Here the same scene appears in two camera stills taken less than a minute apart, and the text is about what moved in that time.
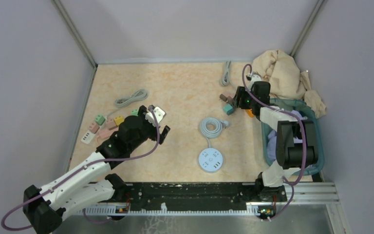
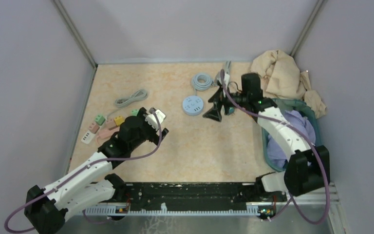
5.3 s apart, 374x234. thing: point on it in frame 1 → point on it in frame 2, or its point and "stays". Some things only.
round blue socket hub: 210,160 → 193,105
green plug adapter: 134,112 stays
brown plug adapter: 110,123 stays
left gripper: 157,135 stays
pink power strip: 105,132 stays
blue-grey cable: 219,125 → 201,82
